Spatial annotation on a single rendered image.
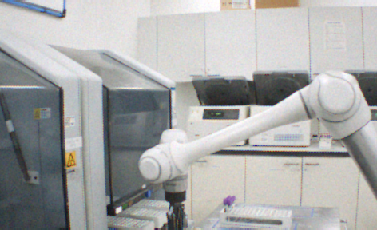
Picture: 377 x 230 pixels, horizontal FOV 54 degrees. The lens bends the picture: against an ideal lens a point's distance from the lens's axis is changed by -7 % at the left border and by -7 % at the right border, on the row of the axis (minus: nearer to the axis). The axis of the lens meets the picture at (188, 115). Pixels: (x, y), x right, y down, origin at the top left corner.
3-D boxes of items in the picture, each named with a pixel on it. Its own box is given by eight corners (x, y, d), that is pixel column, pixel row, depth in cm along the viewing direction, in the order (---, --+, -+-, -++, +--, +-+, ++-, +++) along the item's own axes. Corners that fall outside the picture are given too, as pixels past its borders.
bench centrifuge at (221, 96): (185, 144, 375) (184, 76, 372) (204, 137, 433) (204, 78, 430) (244, 146, 356) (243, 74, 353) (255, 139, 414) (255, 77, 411)
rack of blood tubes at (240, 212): (219, 226, 164) (219, 212, 164) (224, 220, 174) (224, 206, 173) (289, 231, 154) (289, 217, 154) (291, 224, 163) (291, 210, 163)
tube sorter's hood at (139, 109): (5, 200, 148) (-2, 42, 145) (83, 174, 206) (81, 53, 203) (114, 216, 133) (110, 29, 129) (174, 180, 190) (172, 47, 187)
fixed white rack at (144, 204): (114, 214, 188) (113, 202, 187) (124, 208, 197) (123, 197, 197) (172, 220, 178) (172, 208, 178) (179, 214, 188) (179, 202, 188)
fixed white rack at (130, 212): (98, 223, 173) (97, 210, 173) (109, 217, 183) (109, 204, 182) (159, 231, 164) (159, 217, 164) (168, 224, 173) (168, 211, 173)
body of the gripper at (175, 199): (169, 186, 143) (169, 211, 144) (160, 192, 135) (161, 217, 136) (188, 188, 141) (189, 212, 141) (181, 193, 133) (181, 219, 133)
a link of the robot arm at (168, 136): (164, 170, 144) (152, 177, 132) (164, 127, 143) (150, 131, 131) (193, 171, 141) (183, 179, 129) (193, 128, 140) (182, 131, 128)
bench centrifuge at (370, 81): (343, 148, 330) (343, 68, 326) (339, 140, 389) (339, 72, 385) (404, 148, 313) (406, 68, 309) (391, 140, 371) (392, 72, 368)
